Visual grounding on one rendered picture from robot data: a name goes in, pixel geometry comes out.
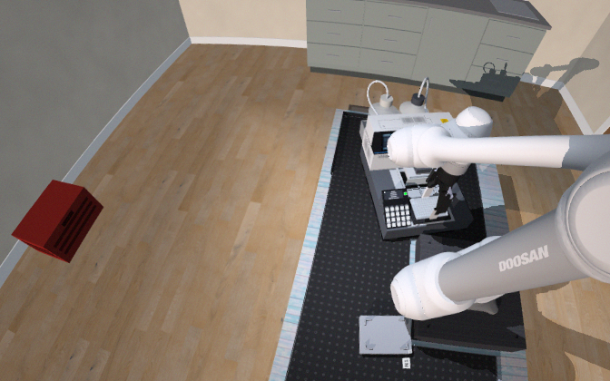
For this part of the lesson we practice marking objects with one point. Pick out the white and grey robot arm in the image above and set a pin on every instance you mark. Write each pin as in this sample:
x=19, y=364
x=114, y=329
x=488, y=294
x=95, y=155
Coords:
x=556, y=247

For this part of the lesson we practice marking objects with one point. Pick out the white microplate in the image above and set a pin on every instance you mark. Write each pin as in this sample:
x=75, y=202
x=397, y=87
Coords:
x=428, y=208

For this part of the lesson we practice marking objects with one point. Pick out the white bottle with dark grey cap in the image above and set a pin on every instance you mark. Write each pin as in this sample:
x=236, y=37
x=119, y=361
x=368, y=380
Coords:
x=413, y=106

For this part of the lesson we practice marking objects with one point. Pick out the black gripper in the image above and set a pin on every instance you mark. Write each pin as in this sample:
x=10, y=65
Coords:
x=445, y=187

